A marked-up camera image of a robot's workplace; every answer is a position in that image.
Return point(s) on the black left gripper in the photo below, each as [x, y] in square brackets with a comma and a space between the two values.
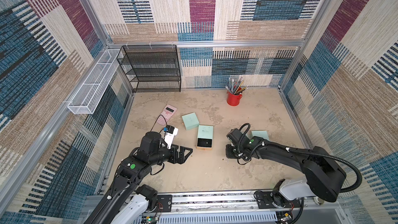
[181, 159]

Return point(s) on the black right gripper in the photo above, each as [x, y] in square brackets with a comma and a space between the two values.
[231, 152]

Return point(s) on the mint drawer jewelry box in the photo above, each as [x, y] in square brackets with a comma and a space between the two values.
[260, 133]

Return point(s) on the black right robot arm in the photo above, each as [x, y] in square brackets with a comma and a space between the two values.
[324, 176]

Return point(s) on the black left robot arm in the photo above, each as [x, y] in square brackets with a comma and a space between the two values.
[126, 200]

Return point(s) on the pink calculator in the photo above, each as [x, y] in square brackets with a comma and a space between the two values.
[166, 115]

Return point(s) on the red pencil cup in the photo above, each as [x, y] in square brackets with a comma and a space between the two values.
[233, 99]

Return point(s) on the pencils bundle in cup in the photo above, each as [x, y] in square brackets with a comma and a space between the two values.
[235, 87]

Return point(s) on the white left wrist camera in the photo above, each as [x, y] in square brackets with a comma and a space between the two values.
[169, 133]

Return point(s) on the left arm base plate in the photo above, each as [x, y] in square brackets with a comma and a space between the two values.
[163, 204]

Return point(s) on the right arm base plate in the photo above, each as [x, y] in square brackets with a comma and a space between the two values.
[266, 200]

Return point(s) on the black wire shelf rack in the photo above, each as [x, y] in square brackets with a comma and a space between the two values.
[151, 68]

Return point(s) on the white mesh wall basket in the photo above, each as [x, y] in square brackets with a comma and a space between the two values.
[89, 94]

